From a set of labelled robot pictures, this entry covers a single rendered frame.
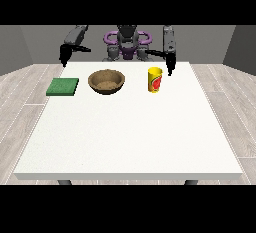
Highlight brown wooden bowl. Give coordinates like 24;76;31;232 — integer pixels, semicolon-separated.
87;69;126;95

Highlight yellow cup with melon print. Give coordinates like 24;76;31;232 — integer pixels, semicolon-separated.
147;66;164;94

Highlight green square pad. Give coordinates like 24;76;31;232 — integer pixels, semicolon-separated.
45;77;80;97

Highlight grey robot trunk purple rings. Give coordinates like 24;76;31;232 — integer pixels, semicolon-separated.
102;25;154;63

